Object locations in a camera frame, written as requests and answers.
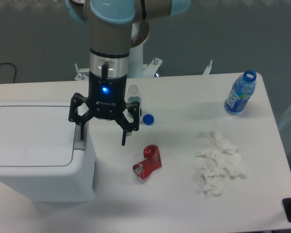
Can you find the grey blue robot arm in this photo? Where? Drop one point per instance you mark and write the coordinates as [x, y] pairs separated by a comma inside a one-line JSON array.
[[111, 23]]

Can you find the crumpled white tissue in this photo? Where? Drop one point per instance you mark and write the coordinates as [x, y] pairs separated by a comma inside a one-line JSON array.
[[220, 161]]

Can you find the blue bottle cap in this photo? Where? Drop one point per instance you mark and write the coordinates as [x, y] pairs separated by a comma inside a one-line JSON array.
[[148, 119]]

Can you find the white trash can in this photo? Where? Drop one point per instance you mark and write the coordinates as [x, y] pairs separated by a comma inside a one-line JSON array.
[[43, 156]]

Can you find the blue plastic bottle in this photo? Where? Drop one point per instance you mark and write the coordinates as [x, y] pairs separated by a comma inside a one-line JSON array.
[[242, 89]]

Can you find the crushed red can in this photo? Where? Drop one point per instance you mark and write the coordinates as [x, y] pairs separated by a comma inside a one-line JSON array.
[[152, 161]]

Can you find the clear empty plastic bottle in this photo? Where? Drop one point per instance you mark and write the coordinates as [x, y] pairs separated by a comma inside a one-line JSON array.
[[133, 95]]

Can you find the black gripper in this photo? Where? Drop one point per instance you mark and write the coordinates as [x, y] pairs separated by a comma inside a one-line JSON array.
[[106, 99]]

